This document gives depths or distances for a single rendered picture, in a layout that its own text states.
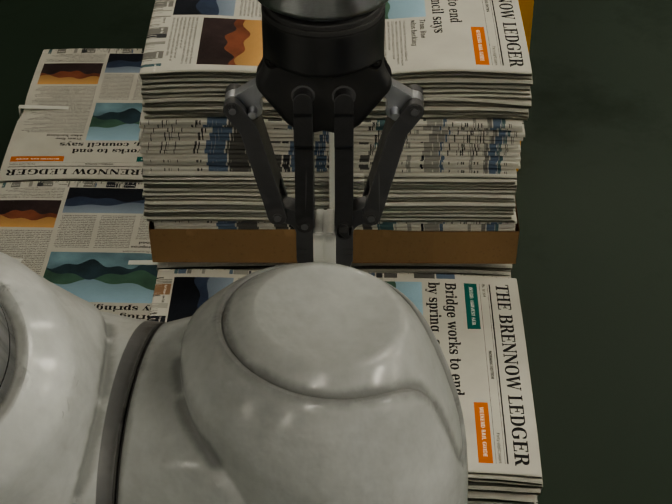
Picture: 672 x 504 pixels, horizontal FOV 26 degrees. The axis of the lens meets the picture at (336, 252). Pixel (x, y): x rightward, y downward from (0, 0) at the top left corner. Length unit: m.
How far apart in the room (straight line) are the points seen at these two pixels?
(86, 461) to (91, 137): 1.41
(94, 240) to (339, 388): 1.25
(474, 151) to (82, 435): 0.74
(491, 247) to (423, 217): 0.08
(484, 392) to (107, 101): 1.05
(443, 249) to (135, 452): 0.77
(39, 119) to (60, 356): 1.48
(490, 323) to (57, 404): 0.76
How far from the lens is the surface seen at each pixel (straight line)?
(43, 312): 0.76
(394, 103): 0.92
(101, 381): 0.79
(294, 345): 0.73
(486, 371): 1.39
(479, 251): 1.50
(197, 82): 1.39
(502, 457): 1.31
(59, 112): 2.23
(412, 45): 1.42
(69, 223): 1.99
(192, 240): 1.49
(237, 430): 0.74
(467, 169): 1.44
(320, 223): 0.97
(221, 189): 1.45
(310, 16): 0.85
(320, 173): 1.44
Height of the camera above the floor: 1.75
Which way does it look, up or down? 37 degrees down
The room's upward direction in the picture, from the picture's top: straight up
